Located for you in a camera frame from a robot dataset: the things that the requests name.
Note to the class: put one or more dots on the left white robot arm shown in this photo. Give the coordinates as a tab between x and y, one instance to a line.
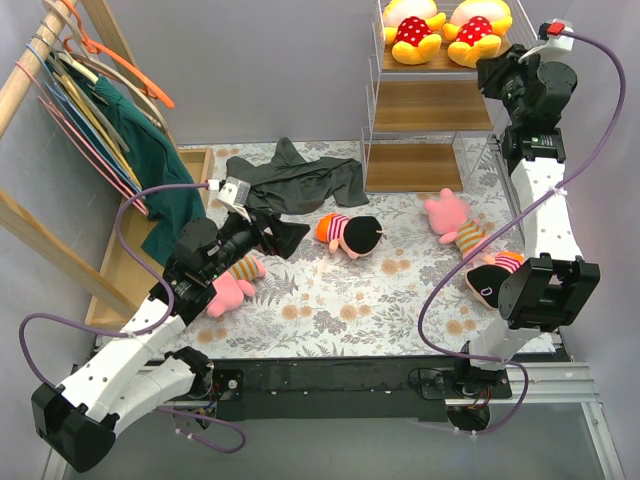
81	417

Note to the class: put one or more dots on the black-haired doll striped shirt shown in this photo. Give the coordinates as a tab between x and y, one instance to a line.
357	236

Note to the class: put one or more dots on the yellow frog plush small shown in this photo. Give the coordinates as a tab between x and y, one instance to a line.
475	31

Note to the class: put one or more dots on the floral table mat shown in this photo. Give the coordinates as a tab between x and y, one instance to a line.
397	301

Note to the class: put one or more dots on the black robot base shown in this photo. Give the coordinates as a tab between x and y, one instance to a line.
424	388

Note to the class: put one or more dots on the yellow hanger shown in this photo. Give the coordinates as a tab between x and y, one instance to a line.
91	113

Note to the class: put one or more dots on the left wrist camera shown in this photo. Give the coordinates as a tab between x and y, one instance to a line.
232	193

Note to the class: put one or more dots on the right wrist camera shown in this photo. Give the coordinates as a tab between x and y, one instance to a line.
554	42

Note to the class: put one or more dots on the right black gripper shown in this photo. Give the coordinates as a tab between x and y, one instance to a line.
491	76

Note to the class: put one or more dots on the orange hanger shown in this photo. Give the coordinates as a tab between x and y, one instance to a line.
150	88

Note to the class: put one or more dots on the wooden clothes rack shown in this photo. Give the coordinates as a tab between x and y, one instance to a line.
57	209

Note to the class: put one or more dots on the yellow frog plush big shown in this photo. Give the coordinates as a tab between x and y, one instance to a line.
411	30

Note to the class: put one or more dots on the dark grey cloth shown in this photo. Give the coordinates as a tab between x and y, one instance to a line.
288	184

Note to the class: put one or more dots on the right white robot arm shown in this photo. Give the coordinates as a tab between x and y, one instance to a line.
554	282

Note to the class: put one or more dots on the green shirt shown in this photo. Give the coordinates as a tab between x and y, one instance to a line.
154	161

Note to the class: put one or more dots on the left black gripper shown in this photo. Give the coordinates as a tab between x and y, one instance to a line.
270	233

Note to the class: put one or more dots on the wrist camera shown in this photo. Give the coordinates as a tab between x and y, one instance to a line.
554	42
232	193

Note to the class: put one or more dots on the black-haired doll right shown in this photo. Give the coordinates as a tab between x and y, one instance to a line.
486	279

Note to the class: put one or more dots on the grey hanger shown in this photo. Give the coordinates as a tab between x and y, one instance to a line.
63	58

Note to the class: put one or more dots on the pink hanger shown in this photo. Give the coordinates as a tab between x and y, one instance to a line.
97	161

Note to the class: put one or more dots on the blue hanger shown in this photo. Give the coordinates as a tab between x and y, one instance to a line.
74	115

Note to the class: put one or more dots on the pink pig plush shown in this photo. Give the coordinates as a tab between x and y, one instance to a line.
235	285
450	217

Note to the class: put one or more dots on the beige hanger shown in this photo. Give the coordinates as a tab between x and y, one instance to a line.
101	16

